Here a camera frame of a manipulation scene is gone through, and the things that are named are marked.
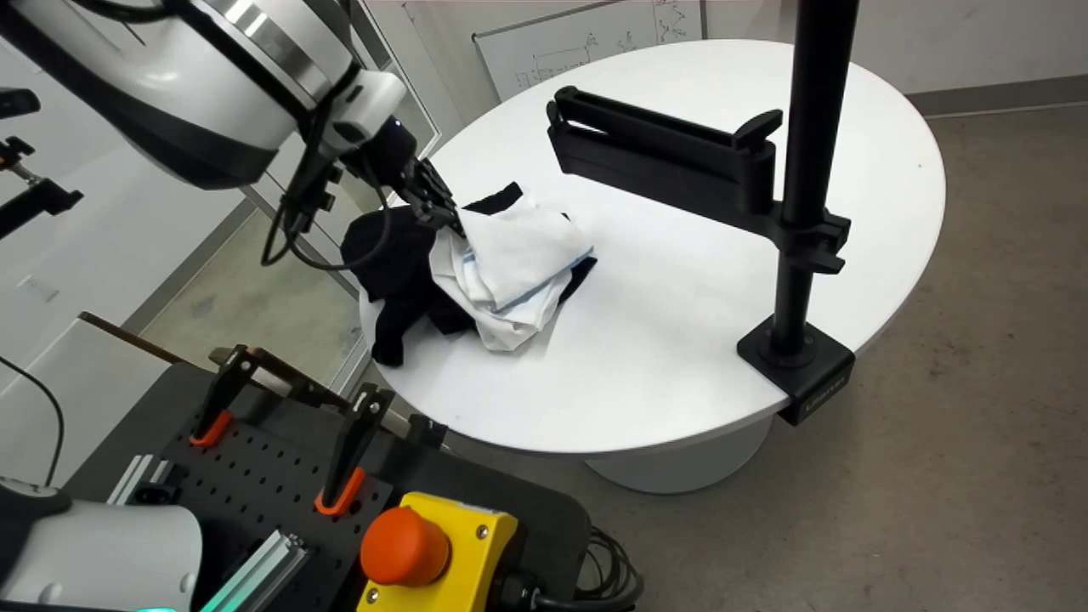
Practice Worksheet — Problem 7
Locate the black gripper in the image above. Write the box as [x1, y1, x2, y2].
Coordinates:
[337, 112, 470, 245]

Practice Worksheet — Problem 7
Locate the white cloth with blue stripes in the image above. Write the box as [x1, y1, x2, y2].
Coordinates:
[426, 199, 597, 355]

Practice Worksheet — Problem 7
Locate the black cloth garment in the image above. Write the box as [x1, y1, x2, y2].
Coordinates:
[341, 180, 603, 370]

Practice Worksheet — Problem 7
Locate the black monitor stand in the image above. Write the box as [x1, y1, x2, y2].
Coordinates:
[0, 83, 88, 245]

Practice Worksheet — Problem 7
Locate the black clamp-on stand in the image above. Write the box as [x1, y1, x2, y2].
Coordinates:
[545, 0, 865, 429]

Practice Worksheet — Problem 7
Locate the long brown metal bar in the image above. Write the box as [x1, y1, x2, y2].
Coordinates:
[75, 308, 345, 401]

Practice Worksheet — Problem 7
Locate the black perforated mounting board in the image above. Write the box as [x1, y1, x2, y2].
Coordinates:
[63, 359, 594, 612]

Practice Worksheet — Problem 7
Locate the white desk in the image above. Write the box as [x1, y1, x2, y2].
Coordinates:
[0, 43, 250, 487]

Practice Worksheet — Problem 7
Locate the yellow emergency stop red button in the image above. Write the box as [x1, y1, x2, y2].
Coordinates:
[355, 487, 522, 612]

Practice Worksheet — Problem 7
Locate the aluminium extrusion bar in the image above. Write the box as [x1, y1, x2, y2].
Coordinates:
[103, 453, 178, 509]
[202, 526, 312, 612]

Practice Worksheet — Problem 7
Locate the dark wrist camera box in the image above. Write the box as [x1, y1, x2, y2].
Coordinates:
[277, 141, 346, 236]

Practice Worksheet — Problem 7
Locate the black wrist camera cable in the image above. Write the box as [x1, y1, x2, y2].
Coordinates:
[257, 167, 394, 275]

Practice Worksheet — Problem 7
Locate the orange-handled bar clamp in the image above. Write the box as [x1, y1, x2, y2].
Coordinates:
[182, 338, 290, 455]
[312, 381, 400, 522]

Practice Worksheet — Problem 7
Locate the black emergency stop cable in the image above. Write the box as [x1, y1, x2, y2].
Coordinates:
[493, 522, 647, 612]

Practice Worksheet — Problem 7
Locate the thin black desk cable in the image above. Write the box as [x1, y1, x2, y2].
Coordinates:
[0, 354, 68, 491]

